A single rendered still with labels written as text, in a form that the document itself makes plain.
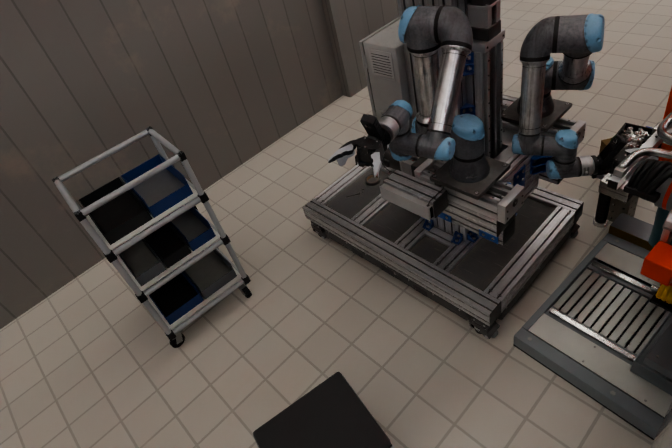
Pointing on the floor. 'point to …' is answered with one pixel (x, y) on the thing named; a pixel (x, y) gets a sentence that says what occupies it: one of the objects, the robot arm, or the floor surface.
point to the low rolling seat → (324, 421)
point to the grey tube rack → (160, 236)
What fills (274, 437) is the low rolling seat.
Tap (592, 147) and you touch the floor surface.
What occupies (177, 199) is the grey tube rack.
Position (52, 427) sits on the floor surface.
